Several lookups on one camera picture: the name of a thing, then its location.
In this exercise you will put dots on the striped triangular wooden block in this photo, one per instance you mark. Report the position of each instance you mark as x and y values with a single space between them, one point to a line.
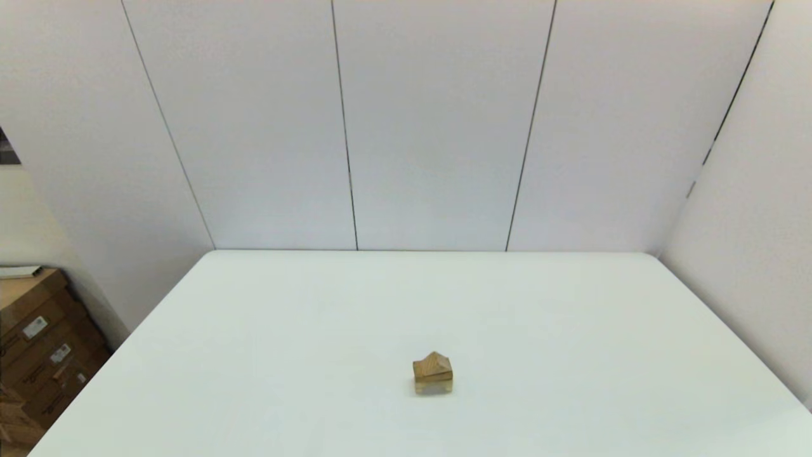
434 362

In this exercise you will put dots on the rectangular wooden building block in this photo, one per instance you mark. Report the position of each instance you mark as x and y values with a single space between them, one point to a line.
431 374

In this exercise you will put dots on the arched wooden building block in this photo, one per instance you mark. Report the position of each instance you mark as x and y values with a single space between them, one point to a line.
434 388

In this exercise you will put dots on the flat white board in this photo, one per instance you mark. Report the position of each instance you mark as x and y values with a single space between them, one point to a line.
19 271

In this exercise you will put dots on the dark wall picture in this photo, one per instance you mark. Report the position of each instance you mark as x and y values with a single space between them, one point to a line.
6 151

